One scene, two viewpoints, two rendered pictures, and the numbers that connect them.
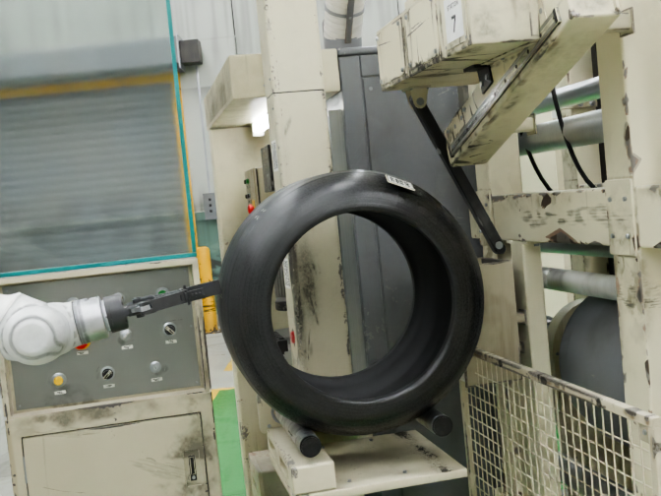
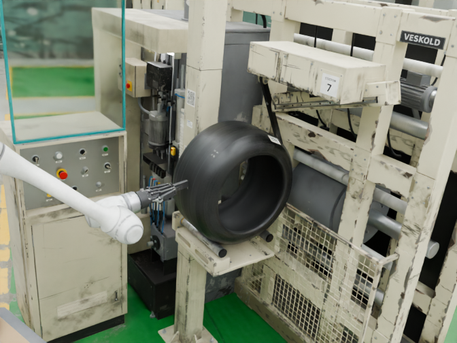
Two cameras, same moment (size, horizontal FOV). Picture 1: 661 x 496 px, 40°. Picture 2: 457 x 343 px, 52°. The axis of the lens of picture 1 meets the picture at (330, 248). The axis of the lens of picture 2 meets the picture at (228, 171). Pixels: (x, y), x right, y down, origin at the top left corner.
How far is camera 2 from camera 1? 1.13 m
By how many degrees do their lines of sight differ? 32
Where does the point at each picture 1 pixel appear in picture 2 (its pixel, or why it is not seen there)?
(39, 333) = (139, 233)
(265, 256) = (219, 177)
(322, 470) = (225, 262)
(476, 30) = (343, 98)
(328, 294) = not seen: hidden behind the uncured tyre
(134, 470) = (88, 235)
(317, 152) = (214, 100)
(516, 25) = (356, 95)
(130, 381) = (85, 192)
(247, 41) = not seen: outside the picture
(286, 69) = (207, 58)
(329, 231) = not seen: hidden behind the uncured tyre
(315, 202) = (243, 152)
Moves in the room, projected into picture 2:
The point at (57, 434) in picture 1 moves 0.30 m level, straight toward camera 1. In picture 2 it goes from (50, 222) to (77, 249)
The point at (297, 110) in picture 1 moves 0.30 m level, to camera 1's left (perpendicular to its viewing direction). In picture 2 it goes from (209, 79) to (146, 80)
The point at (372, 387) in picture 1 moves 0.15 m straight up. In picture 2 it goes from (226, 210) to (229, 184)
